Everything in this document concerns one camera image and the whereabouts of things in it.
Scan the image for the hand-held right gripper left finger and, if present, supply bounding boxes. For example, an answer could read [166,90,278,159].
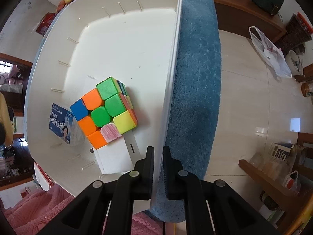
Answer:
[37,146,155,235]

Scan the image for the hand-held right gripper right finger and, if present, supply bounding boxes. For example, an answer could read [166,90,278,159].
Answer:
[163,146,282,235]

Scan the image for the white handheld device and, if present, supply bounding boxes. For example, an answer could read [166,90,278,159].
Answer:
[91,130,142,175]

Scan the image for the colourful puzzle cube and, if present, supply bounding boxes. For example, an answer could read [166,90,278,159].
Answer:
[70,76,138,150]

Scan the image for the blue tissue packet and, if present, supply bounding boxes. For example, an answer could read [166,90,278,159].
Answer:
[48,102,85,147]

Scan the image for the white plastic tray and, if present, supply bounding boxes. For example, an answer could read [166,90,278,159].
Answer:
[24,0,184,215]

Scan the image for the blue fleece blanket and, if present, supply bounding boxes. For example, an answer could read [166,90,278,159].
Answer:
[149,0,222,224]

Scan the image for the white flat box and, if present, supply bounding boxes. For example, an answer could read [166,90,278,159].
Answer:
[33,163,57,193]

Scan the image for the wooden low shelf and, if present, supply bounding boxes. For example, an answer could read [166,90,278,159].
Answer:
[238,132,313,227]

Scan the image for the white carton with circles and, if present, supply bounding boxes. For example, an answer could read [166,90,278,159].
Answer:
[269,142,295,162]

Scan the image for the plastic bag with red print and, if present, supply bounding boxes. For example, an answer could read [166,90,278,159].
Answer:
[282,171,301,196]

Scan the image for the pink fleece clothing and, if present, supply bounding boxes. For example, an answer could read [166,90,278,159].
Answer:
[0,183,162,235]

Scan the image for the white plastic bag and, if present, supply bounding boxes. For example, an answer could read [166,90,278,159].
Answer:
[249,26,293,79]

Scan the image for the amber jar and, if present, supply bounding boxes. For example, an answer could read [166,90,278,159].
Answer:
[301,80,313,99]

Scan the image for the white bucket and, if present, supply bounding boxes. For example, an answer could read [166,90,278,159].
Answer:
[285,50,305,76]

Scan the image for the wooden TV cabinet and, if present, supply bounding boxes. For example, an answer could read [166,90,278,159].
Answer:
[211,0,288,39]

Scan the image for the red tissue box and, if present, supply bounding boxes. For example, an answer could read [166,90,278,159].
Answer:
[35,12,57,36]

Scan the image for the dark wicker basket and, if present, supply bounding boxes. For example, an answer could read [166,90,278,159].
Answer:
[280,13,313,55]

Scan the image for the bowl of fruit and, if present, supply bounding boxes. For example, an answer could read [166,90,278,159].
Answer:
[57,0,75,12]

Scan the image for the red lid jar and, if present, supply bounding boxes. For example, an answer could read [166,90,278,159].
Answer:
[297,13,313,33]

